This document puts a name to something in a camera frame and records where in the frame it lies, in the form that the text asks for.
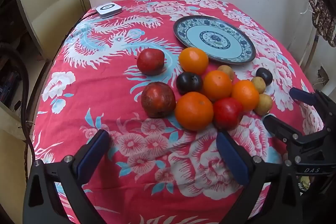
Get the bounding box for red apple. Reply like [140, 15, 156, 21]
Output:
[136, 48, 165, 76]
[213, 97, 243, 131]

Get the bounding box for dark purple plum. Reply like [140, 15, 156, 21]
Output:
[176, 72, 203, 95]
[255, 67, 273, 85]

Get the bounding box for white square device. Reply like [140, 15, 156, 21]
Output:
[95, 1, 123, 18]

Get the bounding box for red floral tablecloth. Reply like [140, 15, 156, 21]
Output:
[25, 0, 326, 224]

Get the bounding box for thin dark device cable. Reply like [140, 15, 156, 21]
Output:
[79, 10, 99, 24]

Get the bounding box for wooden stick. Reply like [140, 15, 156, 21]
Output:
[302, 32, 319, 69]

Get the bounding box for orange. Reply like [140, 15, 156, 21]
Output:
[203, 70, 234, 102]
[175, 92, 214, 131]
[178, 47, 209, 75]
[231, 80, 260, 112]

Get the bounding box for blue patterned plate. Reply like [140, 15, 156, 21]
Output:
[173, 16, 256, 65]

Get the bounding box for thick dark hose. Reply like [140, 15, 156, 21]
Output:
[0, 42, 36, 161]

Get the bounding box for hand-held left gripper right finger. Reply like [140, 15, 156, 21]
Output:
[216, 131, 303, 224]

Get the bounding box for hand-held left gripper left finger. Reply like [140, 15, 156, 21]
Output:
[23, 130, 110, 224]

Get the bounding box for cream door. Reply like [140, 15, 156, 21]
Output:
[16, 0, 91, 56]

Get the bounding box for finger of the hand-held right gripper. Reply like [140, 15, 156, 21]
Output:
[262, 114, 328, 147]
[289, 87, 336, 122]

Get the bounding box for tan sapodilla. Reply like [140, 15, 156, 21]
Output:
[251, 76, 266, 94]
[253, 93, 273, 116]
[217, 64, 235, 81]

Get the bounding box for hanging patterned cloth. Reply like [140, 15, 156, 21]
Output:
[308, 0, 336, 47]

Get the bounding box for dark red pomegranate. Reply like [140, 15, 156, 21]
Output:
[141, 82, 176, 119]

